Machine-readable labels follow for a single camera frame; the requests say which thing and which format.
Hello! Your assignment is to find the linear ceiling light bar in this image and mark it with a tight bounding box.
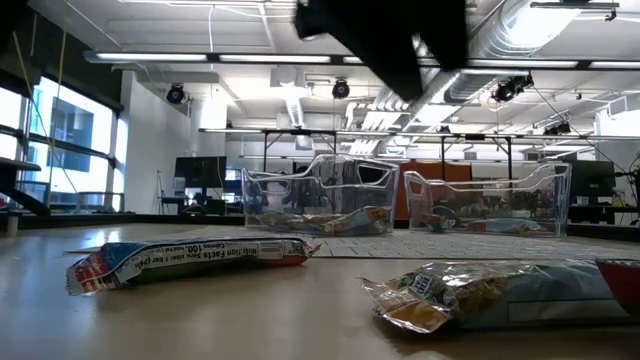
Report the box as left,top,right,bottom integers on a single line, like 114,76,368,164
83,49,640,71

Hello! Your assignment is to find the orange green granola bar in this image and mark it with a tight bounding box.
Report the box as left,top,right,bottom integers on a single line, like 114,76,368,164
418,212,452,232

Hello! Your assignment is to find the silver ribbed air duct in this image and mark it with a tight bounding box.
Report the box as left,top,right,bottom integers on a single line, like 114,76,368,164
442,0,621,104

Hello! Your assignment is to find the black computer monitor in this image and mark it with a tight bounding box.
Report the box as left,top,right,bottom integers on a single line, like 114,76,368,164
571,159,617,199
173,155,229,190

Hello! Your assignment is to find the grey side desk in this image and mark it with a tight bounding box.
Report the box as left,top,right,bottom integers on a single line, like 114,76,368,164
0,157,51,217

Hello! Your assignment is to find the clear plastic bin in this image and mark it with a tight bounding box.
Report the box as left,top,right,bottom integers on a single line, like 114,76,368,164
241,153,401,237
403,162,573,239

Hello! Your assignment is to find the orange partition panel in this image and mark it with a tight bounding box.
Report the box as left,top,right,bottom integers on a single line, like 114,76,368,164
394,160,474,221

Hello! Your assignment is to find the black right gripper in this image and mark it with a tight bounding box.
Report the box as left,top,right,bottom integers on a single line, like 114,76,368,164
293,0,469,102

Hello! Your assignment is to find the black background station frame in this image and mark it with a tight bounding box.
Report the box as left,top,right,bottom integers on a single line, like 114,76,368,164
262,128,516,181

